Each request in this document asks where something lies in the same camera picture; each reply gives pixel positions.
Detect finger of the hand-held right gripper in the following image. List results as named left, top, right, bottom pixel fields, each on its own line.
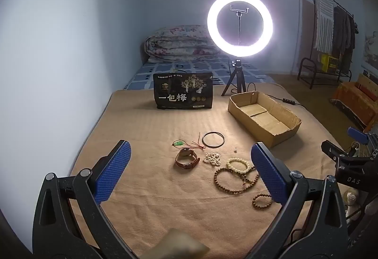
left=321, top=140, right=378, bottom=189
left=348, top=127, right=378, bottom=150

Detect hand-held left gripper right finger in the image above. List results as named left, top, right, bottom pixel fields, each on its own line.
left=248, top=142, right=349, bottom=259

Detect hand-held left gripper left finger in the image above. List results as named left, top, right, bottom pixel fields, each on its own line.
left=32, top=139, right=133, bottom=259

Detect cream bead bracelet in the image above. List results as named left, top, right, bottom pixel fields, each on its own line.
left=226, top=157, right=251, bottom=174

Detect small wooden bead bracelet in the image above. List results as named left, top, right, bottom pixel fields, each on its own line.
left=252, top=193, right=274, bottom=209

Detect cardboard box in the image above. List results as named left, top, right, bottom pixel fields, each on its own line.
left=227, top=91, right=302, bottom=149

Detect long wooden bead necklace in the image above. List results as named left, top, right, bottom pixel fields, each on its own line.
left=214, top=166, right=260, bottom=195

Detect white pearl bracelet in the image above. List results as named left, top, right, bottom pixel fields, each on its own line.
left=204, top=152, right=221, bottom=167

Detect green pendant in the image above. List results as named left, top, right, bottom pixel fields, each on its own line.
left=173, top=136, right=207, bottom=150

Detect thin black bangle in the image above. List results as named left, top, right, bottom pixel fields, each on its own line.
left=202, top=132, right=225, bottom=148

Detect brown leather strap watch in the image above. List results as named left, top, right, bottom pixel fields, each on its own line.
left=175, top=148, right=201, bottom=170

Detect tan blanket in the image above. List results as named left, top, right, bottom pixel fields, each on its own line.
left=69, top=89, right=355, bottom=259

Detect yellow box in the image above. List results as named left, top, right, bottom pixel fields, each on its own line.
left=318, top=53, right=339, bottom=72

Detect black metal clothes rack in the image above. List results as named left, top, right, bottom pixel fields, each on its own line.
left=297, top=0, right=359, bottom=90

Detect blurred beige object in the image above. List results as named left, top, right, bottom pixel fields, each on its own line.
left=145, top=228, right=210, bottom=259

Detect dark hanging clothes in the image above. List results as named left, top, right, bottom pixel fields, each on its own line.
left=332, top=5, right=359, bottom=76

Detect black printed snack bag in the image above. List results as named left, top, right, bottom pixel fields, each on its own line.
left=153, top=72, right=214, bottom=110

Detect white striped hanging cloth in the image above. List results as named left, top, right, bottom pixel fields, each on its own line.
left=314, top=0, right=335, bottom=53

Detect folded floral quilt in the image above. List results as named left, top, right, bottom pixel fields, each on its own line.
left=145, top=25, right=220, bottom=63

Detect black phone holder pole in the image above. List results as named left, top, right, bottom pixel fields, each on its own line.
left=229, top=4, right=250, bottom=45

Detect black cable with switch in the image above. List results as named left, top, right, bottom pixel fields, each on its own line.
left=245, top=82, right=308, bottom=107

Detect wall poster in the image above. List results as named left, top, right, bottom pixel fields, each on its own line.
left=362, top=26, right=378, bottom=68

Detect white ring light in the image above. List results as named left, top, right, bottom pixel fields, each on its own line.
left=207, top=0, right=274, bottom=59

